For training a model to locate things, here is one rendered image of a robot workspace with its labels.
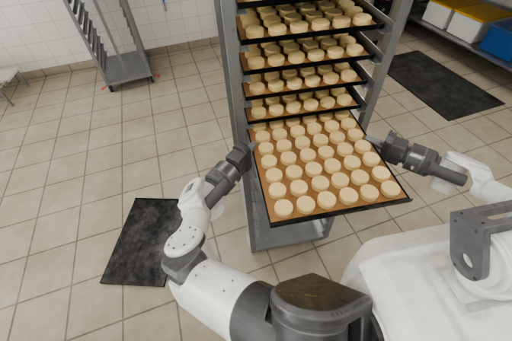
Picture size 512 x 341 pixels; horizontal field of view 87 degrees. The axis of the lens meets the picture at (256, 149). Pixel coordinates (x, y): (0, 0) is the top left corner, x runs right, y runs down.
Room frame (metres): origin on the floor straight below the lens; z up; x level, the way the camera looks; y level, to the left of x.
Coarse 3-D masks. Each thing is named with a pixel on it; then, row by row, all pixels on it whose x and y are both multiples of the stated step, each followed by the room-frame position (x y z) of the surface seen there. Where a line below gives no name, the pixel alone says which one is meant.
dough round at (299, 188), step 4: (296, 180) 0.46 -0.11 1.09; (300, 180) 0.46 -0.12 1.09; (292, 184) 0.45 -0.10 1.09; (296, 184) 0.45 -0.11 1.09; (300, 184) 0.45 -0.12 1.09; (304, 184) 0.45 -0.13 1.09; (292, 188) 0.44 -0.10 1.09; (296, 188) 0.43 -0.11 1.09; (300, 188) 0.43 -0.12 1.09; (304, 188) 0.43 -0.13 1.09; (292, 192) 0.43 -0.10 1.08; (296, 192) 0.42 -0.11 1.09; (300, 192) 0.42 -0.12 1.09; (304, 192) 0.42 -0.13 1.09; (300, 196) 0.42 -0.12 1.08
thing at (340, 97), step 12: (288, 96) 0.79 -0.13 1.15; (300, 96) 0.79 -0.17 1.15; (312, 96) 0.81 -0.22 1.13; (324, 96) 0.79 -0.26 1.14; (336, 96) 0.80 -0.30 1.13; (348, 96) 0.77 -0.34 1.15; (252, 108) 0.73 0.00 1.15; (264, 108) 0.73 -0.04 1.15; (276, 108) 0.73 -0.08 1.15; (288, 108) 0.72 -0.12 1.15; (300, 108) 0.74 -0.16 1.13; (312, 108) 0.72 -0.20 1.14; (324, 108) 0.74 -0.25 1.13
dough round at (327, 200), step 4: (324, 192) 0.42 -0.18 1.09; (328, 192) 0.42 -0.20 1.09; (320, 196) 0.40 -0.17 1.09; (324, 196) 0.40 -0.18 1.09; (328, 196) 0.40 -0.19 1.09; (332, 196) 0.40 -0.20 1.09; (320, 200) 0.39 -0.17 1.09; (324, 200) 0.39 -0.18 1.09; (328, 200) 0.39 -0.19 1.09; (332, 200) 0.39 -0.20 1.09; (320, 204) 0.38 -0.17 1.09; (324, 204) 0.38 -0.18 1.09; (328, 204) 0.38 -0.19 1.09; (332, 204) 0.38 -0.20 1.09; (324, 208) 0.37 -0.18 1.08; (328, 208) 0.37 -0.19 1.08
